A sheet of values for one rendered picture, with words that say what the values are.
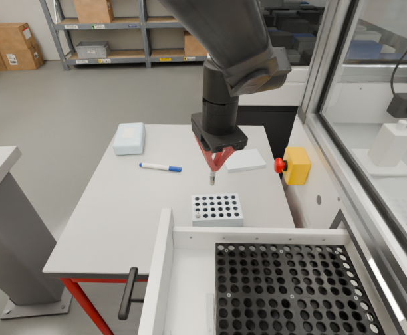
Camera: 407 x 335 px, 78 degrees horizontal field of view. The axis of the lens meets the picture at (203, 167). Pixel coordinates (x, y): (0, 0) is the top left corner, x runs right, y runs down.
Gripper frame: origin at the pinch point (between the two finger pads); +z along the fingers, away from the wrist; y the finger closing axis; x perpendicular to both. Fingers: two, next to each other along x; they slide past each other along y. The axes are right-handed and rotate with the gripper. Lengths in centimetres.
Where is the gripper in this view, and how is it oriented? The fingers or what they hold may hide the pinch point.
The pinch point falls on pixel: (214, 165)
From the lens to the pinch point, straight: 48.5
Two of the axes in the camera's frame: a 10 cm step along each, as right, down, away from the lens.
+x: -9.3, 2.2, -3.0
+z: -0.4, 7.4, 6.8
